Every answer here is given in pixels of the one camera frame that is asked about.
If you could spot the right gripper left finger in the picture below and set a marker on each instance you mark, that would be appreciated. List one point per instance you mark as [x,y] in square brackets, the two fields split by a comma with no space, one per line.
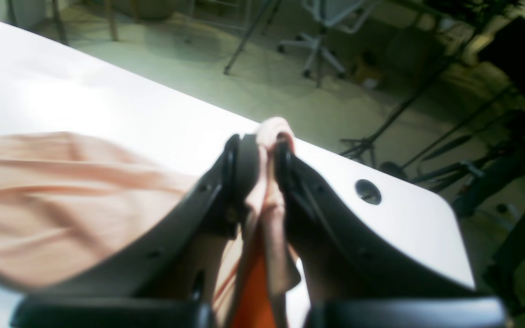
[166,278]

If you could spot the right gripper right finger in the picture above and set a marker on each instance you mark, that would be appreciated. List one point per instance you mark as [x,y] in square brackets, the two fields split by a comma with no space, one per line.
[355,278]

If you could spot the peach T-shirt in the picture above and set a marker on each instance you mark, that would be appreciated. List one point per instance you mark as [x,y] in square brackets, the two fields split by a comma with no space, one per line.
[68,201]

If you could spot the black table grommet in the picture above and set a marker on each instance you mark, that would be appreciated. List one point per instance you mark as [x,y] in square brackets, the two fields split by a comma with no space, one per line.
[368,192]

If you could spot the white office chair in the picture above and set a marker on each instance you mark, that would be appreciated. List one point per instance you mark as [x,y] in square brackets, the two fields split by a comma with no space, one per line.
[346,16]

